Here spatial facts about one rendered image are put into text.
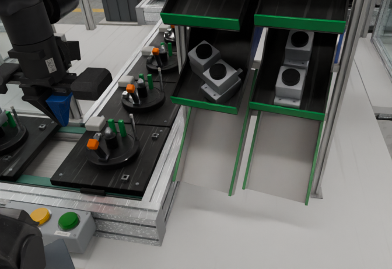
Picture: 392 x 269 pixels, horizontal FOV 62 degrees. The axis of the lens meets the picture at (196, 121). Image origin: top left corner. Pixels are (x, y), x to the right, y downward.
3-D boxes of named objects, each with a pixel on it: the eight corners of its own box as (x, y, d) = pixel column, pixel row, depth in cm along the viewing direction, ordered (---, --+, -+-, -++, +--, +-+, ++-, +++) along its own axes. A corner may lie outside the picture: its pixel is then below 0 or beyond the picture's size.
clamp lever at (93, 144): (106, 160, 81) (94, 146, 74) (98, 159, 81) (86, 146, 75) (110, 147, 82) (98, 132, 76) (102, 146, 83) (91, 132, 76)
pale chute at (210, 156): (234, 195, 71) (230, 196, 67) (179, 180, 75) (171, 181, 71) (261, 70, 74) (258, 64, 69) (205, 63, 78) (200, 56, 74)
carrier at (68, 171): (143, 197, 77) (135, 157, 69) (51, 185, 81) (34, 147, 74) (170, 132, 96) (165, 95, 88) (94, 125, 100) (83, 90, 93)
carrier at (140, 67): (189, 87, 115) (186, 55, 107) (124, 84, 119) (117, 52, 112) (202, 56, 133) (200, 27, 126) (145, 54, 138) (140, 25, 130)
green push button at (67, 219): (74, 233, 70) (71, 227, 68) (57, 231, 70) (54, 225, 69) (83, 217, 73) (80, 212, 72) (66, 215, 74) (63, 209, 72)
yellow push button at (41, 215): (44, 229, 71) (41, 223, 70) (28, 226, 72) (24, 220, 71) (54, 213, 74) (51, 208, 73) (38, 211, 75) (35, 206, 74)
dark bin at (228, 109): (237, 115, 61) (233, 93, 54) (172, 104, 65) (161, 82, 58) (270, 6, 72) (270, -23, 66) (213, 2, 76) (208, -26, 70)
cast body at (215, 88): (218, 109, 62) (212, 87, 56) (203, 95, 64) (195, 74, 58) (250, 81, 63) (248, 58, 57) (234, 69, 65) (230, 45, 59)
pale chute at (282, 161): (307, 203, 68) (307, 205, 64) (245, 188, 73) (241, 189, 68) (332, 74, 71) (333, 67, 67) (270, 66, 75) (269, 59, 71)
